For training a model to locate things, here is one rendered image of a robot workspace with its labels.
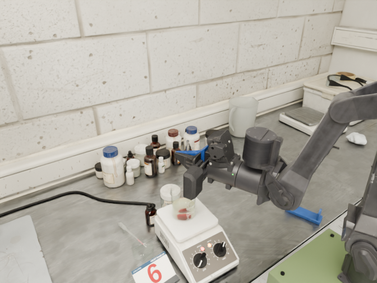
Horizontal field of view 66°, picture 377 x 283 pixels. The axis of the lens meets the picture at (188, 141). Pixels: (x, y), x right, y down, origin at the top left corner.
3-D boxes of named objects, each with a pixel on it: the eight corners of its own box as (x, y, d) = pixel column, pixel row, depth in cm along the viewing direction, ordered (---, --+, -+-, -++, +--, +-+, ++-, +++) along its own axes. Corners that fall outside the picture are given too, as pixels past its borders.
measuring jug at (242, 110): (240, 146, 120) (244, 113, 113) (215, 136, 127) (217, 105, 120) (261, 130, 133) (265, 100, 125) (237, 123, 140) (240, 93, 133)
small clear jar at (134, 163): (142, 176, 102) (141, 163, 99) (130, 179, 100) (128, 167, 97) (138, 169, 106) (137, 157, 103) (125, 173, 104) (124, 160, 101)
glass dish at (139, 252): (143, 240, 77) (143, 233, 76) (158, 251, 74) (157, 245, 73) (127, 252, 73) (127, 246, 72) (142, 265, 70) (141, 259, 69)
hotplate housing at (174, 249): (239, 266, 70) (242, 243, 66) (194, 294, 63) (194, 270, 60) (190, 211, 86) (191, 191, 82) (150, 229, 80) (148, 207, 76)
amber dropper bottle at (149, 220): (143, 224, 82) (142, 205, 78) (148, 217, 84) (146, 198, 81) (153, 227, 81) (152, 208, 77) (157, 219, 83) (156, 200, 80)
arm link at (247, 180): (273, 196, 60) (281, 158, 56) (265, 212, 56) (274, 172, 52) (242, 186, 63) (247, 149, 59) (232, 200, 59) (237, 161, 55)
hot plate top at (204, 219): (220, 223, 71) (220, 220, 71) (178, 244, 66) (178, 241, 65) (193, 196, 80) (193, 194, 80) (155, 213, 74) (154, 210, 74)
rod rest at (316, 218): (322, 218, 84) (325, 209, 82) (318, 225, 81) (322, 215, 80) (288, 204, 89) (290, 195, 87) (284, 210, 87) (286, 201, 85)
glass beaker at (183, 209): (186, 202, 77) (185, 177, 73) (201, 217, 73) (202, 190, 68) (164, 214, 73) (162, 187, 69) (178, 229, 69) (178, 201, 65)
